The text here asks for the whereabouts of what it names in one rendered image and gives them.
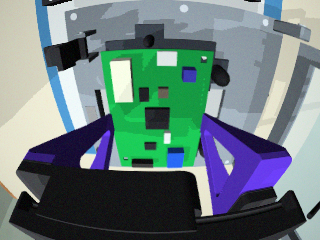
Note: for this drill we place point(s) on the green circuit board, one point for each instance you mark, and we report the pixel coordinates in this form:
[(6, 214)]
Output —
[(157, 98)]

